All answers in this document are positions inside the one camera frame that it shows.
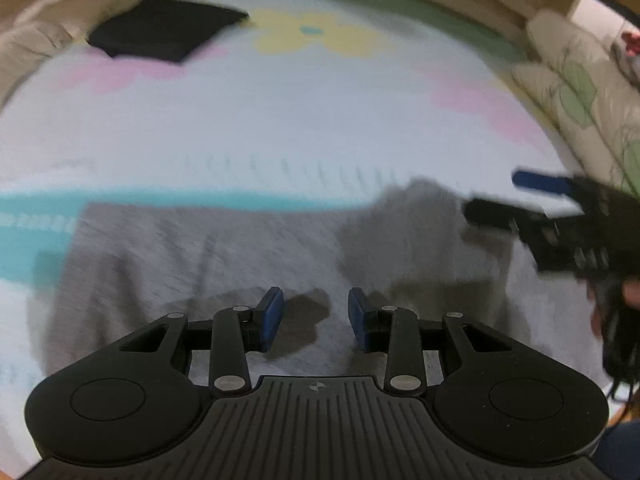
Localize grey knit pants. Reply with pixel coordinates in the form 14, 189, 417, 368
42, 181, 606, 384

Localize person's right hand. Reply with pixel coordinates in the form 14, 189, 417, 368
588, 280, 640, 339

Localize cream leaf-print quilt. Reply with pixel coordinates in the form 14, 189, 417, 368
512, 9, 639, 196

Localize grey pink floral blanket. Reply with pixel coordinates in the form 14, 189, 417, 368
611, 30, 640, 89

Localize pastel flower bedsheet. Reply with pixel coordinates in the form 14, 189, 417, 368
1, 0, 578, 476

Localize black folded garment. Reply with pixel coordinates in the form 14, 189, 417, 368
87, 0, 250, 64

